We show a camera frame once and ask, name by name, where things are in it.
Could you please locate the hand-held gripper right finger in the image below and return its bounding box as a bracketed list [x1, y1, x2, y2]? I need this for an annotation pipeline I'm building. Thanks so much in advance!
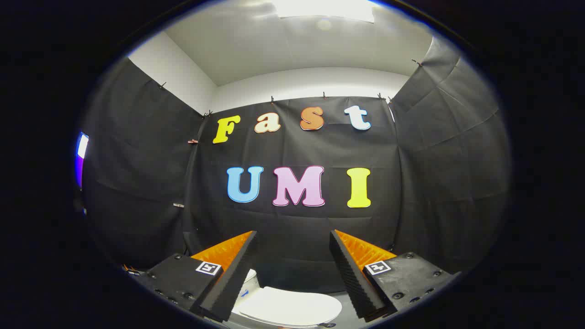
[329, 229, 462, 323]

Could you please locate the ceiling light panel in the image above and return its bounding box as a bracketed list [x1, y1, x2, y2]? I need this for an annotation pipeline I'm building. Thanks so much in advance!
[272, 0, 375, 22]

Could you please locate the white toilet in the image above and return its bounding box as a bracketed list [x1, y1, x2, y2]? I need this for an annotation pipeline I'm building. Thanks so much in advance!
[231, 269, 344, 329]

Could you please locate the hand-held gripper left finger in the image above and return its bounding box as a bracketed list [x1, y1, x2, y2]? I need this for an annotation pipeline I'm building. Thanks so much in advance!
[133, 231, 257, 323]

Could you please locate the black backdrop cloth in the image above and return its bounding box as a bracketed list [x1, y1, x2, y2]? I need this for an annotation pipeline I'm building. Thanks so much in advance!
[78, 37, 511, 293]

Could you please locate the white toilet lid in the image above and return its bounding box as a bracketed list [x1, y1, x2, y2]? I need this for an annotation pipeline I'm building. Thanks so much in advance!
[238, 287, 342, 328]

